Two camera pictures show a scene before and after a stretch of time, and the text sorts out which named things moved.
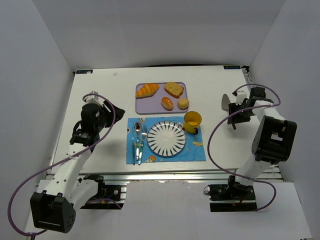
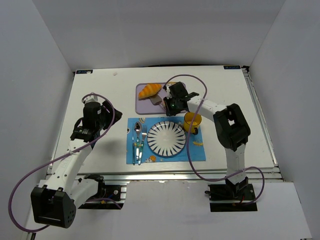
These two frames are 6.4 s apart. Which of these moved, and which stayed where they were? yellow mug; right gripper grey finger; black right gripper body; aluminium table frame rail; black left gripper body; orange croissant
Moved: black right gripper body; right gripper grey finger
Stayed: orange croissant; black left gripper body; yellow mug; aluminium table frame rail
